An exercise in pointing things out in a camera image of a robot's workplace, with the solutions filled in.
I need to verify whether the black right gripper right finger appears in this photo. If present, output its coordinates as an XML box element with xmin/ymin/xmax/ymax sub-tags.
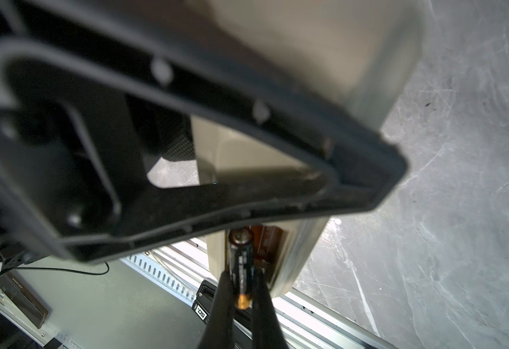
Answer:
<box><xmin>252</xmin><ymin>268</ymin><xmax>288</xmax><ymax>349</ymax></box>

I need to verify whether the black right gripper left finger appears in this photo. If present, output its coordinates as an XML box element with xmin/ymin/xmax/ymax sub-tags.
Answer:
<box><xmin>197</xmin><ymin>270</ymin><xmax>235</xmax><ymax>349</ymax></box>

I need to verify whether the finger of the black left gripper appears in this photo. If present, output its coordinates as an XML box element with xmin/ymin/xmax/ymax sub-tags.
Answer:
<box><xmin>0</xmin><ymin>1</ymin><xmax>408</xmax><ymax>264</ymax></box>

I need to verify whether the black AAA battery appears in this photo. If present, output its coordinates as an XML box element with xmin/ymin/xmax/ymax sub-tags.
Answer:
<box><xmin>228</xmin><ymin>228</ymin><xmax>255</xmax><ymax>310</ymax></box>

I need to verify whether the black handheld scanner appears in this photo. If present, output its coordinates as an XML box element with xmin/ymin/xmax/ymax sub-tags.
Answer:
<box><xmin>192</xmin><ymin>280</ymin><xmax>253</xmax><ymax>349</ymax></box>

